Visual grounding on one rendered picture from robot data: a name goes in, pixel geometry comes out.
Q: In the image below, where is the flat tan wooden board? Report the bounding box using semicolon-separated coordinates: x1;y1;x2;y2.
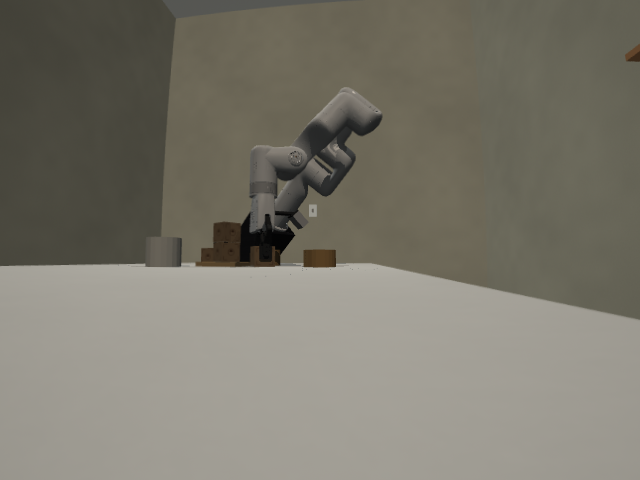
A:
196;262;250;267

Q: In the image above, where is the brown cardboard carton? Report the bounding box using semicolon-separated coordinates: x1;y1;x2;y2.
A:
250;246;275;267
213;242;240;262
213;222;241;243
201;248;213;262

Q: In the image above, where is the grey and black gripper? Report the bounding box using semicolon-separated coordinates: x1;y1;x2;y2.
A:
249;193;277;259

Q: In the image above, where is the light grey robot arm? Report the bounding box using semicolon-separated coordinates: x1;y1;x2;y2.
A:
249;87;382;232

